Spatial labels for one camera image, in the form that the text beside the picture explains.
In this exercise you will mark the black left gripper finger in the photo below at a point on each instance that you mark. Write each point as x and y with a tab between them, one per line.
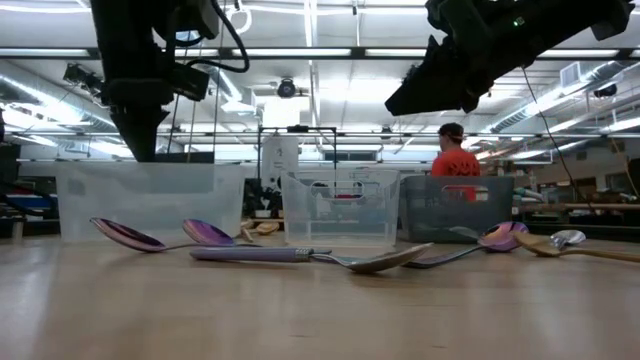
142	135

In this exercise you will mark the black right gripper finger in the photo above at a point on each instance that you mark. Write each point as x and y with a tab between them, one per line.
435	85

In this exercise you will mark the iridescent purple teal spoon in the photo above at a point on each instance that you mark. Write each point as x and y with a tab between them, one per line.
500	236
127	236
207	232

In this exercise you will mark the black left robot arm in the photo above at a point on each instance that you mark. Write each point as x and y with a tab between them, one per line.
125	40

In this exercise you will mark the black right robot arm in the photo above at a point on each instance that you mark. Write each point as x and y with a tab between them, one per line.
590	20

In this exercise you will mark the black ceiling-mounted device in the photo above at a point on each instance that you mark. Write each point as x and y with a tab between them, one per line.
82	77
605	90

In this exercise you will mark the person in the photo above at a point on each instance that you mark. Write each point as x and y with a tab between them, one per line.
455	162

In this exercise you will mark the clear plastic bin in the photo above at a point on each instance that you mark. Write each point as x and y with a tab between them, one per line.
340	220
100	210

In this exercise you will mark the grey plastic bin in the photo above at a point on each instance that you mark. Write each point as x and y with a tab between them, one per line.
430	215

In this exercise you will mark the white box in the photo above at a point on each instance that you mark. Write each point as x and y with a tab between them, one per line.
280	157

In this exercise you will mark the black round ceiling fixture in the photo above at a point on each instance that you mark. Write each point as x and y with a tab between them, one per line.
286	88

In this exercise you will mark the wooden workbench grey legs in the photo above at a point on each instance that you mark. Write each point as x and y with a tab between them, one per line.
580	206

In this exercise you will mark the silver ventilation duct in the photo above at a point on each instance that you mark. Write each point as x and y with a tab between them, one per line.
550	100

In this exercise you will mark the long ceiling light rail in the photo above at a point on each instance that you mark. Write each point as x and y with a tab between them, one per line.
300	52

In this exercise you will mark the black background rig frame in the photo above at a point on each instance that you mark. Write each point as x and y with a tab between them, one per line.
297	129

